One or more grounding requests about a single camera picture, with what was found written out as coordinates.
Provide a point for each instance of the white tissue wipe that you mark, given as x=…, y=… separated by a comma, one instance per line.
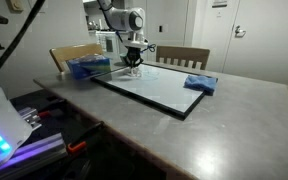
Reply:
x=134, y=72

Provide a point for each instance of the blue folded cloth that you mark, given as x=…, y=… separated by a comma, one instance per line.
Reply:
x=201, y=83

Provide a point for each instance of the light wooden chair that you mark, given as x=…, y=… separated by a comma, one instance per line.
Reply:
x=62, y=54

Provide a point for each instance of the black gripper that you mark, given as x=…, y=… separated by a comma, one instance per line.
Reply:
x=133, y=57

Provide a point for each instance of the orange black clamp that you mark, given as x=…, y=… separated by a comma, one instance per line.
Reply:
x=55, y=108
x=80, y=143

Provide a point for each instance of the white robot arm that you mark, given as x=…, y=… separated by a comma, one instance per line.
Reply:
x=130, y=20

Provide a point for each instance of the blue tissue box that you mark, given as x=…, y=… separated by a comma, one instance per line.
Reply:
x=88, y=65

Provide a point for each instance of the aluminium rail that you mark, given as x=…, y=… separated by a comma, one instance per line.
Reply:
x=28, y=158

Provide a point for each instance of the white door with handle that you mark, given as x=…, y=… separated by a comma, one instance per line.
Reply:
x=259, y=43

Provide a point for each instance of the green bowl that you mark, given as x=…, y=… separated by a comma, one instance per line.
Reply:
x=123, y=58

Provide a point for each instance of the orange black clamp lower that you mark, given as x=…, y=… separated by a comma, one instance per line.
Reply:
x=80, y=143

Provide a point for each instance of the beige thermostat dial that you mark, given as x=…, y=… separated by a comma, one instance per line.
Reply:
x=16, y=5

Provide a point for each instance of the black framed white board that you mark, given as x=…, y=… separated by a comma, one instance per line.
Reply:
x=157, y=87

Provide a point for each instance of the dark wooden chair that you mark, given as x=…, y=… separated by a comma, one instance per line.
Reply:
x=177, y=55

